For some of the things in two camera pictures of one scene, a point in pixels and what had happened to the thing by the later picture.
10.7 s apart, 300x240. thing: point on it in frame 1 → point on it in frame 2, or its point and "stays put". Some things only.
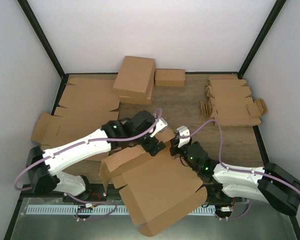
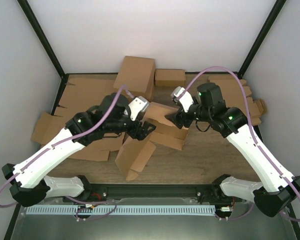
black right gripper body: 186,158 → 187,122
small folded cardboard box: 169,77 stays put
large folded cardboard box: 136,77 stays put
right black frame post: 264,30 stays put
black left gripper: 148,147 → 142,132
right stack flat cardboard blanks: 229,104 stays put
